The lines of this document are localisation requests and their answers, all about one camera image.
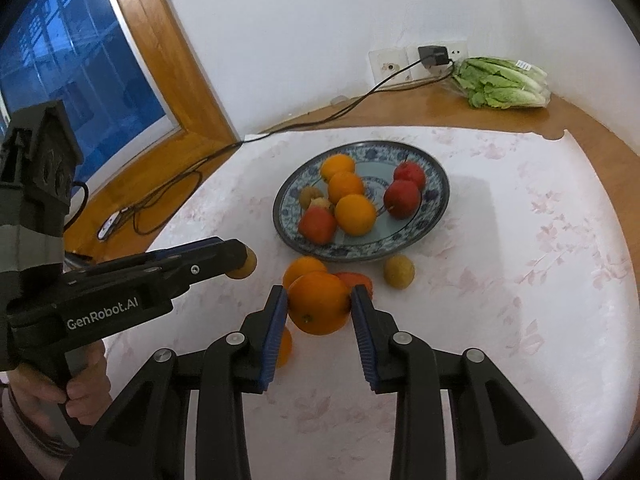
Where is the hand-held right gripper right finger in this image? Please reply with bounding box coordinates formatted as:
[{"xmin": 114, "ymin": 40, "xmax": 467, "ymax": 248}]
[{"xmin": 350, "ymin": 284, "xmax": 583, "ymax": 480}]

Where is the white round-jack wall plate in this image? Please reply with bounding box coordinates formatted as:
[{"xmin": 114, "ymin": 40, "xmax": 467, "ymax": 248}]
[{"xmin": 369, "ymin": 48, "xmax": 410, "ymax": 88}]

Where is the bagged green lettuce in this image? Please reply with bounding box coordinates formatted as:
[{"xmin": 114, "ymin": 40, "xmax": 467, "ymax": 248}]
[{"xmin": 450, "ymin": 56, "xmax": 552, "ymax": 110}]

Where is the red apple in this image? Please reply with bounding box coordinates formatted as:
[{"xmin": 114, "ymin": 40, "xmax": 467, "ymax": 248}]
[
  {"xmin": 382, "ymin": 180, "xmax": 422, "ymax": 220},
  {"xmin": 334, "ymin": 272, "xmax": 374, "ymax": 301},
  {"xmin": 298, "ymin": 208, "xmax": 338, "ymax": 246},
  {"xmin": 393, "ymin": 161, "xmax": 427, "ymax": 191}
]

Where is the orange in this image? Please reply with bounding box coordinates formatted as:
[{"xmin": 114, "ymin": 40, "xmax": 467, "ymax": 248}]
[
  {"xmin": 282, "ymin": 256, "xmax": 329, "ymax": 291},
  {"xmin": 327, "ymin": 171, "xmax": 366, "ymax": 206},
  {"xmin": 320, "ymin": 154, "xmax": 357, "ymax": 183},
  {"xmin": 334, "ymin": 195, "xmax": 378, "ymax": 238},
  {"xmin": 287, "ymin": 271, "xmax": 352, "ymax": 337},
  {"xmin": 274, "ymin": 325, "xmax": 293, "ymax": 368}
]

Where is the black plug-in charger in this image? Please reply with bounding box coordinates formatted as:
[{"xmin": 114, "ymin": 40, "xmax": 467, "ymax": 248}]
[{"xmin": 417, "ymin": 45, "xmax": 449, "ymax": 67}]

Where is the wooden window frame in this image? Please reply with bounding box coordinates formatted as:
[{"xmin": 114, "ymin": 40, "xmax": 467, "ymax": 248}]
[{"xmin": 75, "ymin": 0, "xmax": 242, "ymax": 196}]

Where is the person's left hand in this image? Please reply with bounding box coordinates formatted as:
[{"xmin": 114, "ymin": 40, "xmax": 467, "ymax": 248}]
[{"xmin": 7, "ymin": 346, "xmax": 113, "ymax": 431}]

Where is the blue patterned porcelain plate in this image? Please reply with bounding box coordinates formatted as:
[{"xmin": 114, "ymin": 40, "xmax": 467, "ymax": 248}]
[{"xmin": 272, "ymin": 141, "xmax": 451, "ymax": 263}]

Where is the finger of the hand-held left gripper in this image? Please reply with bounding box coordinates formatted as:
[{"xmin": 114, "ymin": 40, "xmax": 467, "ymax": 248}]
[
  {"xmin": 147, "ymin": 237, "xmax": 247, "ymax": 302},
  {"xmin": 149, "ymin": 240, "xmax": 226, "ymax": 263}
]

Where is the white wall power outlet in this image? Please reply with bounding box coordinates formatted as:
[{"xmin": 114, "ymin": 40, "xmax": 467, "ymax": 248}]
[{"xmin": 406, "ymin": 40, "xmax": 469, "ymax": 81}]

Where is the black charger cable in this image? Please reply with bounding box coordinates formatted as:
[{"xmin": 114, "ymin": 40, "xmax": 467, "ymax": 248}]
[{"xmin": 67, "ymin": 57, "xmax": 456, "ymax": 241}]

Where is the white cable plug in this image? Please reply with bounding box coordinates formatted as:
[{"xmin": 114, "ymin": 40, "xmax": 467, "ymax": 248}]
[{"xmin": 97, "ymin": 211, "xmax": 123, "ymax": 241}]

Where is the white floral tablecloth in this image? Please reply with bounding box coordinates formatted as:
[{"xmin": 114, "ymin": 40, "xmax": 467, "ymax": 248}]
[{"xmin": 102, "ymin": 125, "xmax": 633, "ymax": 480}]

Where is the window pane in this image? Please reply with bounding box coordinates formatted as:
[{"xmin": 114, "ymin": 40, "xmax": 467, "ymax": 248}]
[{"xmin": 0, "ymin": 0, "xmax": 168, "ymax": 181}]

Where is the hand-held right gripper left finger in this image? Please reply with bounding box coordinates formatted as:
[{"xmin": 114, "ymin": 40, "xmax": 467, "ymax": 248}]
[{"xmin": 60, "ymin": 285, "xmax": 289, "ymax": 480}]

